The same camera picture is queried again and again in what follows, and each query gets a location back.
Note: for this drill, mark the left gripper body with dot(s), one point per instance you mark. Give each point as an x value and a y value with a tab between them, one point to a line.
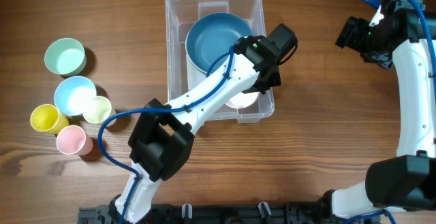
269	79

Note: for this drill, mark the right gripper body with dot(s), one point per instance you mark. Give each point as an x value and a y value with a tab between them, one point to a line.
377	58

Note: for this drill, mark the pink white small bowl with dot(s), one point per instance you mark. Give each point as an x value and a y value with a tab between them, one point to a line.
242	100

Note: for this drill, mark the dark blue bowl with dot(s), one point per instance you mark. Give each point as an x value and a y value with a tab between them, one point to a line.
212	36

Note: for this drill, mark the cream large bowl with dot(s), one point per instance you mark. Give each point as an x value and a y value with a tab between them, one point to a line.
196	64

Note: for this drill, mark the pale green cup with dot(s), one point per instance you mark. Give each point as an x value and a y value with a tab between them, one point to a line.
97	110

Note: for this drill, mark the light blue small bowl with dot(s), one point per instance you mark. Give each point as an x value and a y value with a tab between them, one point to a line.
72	95

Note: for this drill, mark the mint green small bowl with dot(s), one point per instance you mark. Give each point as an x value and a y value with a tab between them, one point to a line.
65	57

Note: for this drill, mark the pink cup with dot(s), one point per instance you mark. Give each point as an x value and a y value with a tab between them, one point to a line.
72	140

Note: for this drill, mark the yellow cup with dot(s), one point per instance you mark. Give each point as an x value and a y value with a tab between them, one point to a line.
48	119

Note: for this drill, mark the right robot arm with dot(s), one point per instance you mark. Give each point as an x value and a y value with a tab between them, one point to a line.
407	181

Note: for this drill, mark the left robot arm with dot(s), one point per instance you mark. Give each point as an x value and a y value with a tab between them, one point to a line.
162	139

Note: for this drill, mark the clear plastic storage container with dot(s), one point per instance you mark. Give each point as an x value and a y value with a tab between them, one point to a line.
181	15

